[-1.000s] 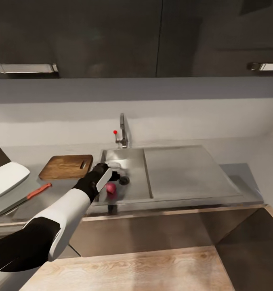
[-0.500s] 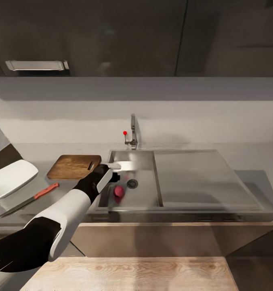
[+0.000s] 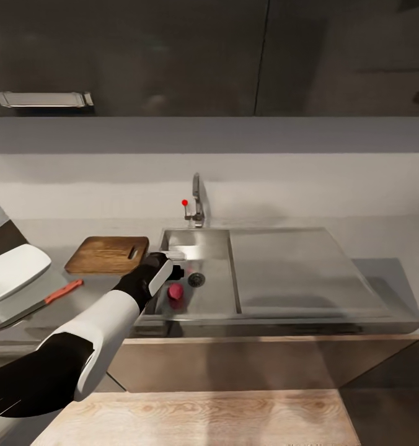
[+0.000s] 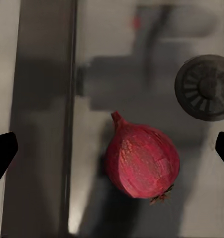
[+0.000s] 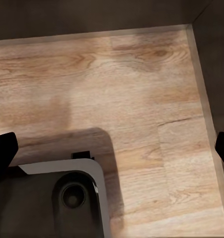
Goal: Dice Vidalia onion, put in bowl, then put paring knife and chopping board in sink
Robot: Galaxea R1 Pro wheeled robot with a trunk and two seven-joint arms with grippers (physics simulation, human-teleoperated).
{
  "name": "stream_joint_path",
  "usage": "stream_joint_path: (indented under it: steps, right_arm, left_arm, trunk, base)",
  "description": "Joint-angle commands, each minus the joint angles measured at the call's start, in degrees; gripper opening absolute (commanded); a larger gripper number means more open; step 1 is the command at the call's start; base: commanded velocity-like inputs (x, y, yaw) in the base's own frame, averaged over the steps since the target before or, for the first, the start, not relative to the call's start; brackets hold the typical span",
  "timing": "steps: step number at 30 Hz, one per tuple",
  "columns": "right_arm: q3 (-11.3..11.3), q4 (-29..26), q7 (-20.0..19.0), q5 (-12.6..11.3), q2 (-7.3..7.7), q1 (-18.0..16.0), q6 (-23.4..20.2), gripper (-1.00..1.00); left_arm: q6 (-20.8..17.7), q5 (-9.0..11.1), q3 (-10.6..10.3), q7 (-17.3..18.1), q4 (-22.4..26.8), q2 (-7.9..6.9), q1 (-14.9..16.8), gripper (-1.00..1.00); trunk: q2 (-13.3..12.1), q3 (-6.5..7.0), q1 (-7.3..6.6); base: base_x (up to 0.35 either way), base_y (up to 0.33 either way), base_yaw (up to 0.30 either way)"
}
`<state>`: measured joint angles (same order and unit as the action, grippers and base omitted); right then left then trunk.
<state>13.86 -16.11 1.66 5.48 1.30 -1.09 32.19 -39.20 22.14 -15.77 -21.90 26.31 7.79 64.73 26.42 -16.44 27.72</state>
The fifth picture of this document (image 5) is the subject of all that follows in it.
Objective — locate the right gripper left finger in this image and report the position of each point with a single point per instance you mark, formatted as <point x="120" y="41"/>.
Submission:
<point x="8" y="150"/>

